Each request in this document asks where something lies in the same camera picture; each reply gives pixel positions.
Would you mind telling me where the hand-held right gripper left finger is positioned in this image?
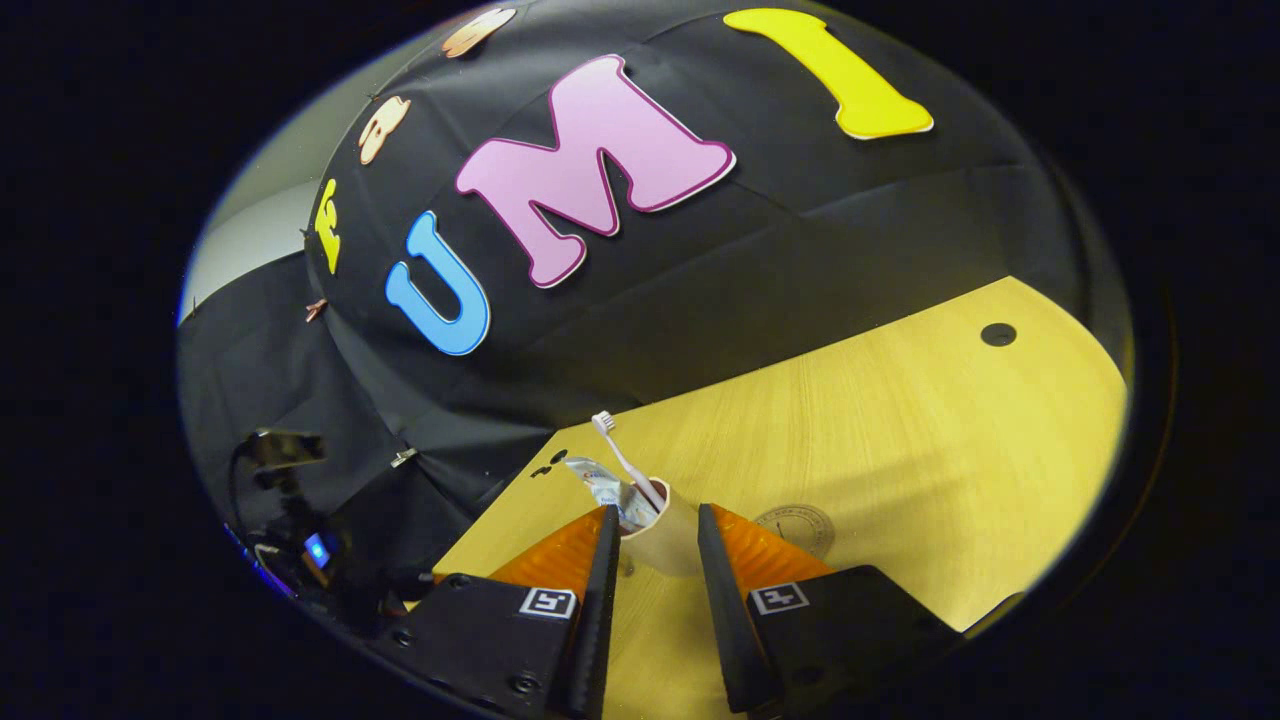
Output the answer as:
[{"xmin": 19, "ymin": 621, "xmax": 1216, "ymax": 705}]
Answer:
[{"xmin": 378, "ymin": 504, "xmax": 623, "ymax": 719}]

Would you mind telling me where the wooden desktop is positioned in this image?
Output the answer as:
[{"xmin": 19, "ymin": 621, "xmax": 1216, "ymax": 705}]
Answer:
[{"xmin": 432, "ymin": 276, "xmax": 1136, "ymax": 720}]

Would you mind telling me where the white toothpaste tube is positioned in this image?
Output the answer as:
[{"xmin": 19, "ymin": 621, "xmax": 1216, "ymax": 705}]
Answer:
[{"xmin": 565, "ymin": 456, "xmax": 661, "ymax": 531}]

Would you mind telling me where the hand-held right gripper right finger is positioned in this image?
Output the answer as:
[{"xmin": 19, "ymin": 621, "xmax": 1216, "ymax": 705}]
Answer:
[{"xmin": 696, "ymin": 502, "xmax": 963, "ymax": 715}]

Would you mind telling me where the white toothbrush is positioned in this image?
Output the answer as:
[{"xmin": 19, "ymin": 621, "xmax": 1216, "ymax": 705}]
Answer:
[{"xmin": 591, "ymin": 411, "xmax": 667, "ymax": 513}]

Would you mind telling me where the round brown coaster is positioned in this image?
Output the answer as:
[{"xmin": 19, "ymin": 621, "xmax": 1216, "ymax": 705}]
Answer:
[{"xmin": 752, "ymin": 503, "xmax": 836, "ymax": 561}]

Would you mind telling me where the cream cup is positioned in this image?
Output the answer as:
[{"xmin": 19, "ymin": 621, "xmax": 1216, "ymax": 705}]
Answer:
[{"xmin": 618, "ymin": 477, "xmax": 706, "ymax": 578}]

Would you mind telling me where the black backdrop cloth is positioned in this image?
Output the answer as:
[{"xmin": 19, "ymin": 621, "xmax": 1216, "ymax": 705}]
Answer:
[{"xmin": 178, "ymin": 0, "xmax": 1111, "ymax": 621}]

